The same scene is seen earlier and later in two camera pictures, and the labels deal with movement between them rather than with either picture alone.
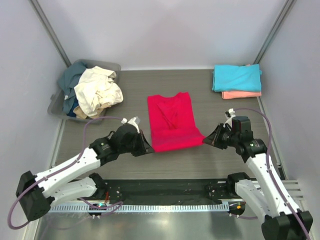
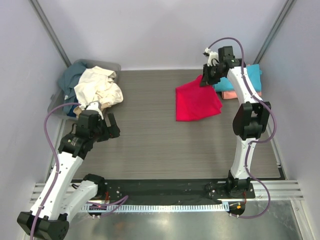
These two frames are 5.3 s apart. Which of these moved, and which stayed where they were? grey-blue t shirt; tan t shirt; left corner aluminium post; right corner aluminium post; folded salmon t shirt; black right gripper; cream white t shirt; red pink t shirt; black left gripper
Moved: black right gripper; red pink t shirt; black left gripper
Stayed: cream white t shirt; right corner aluminium post; tan t shirt; folded salmon t shirt; left corner aluminium post; grey-blue t shirt
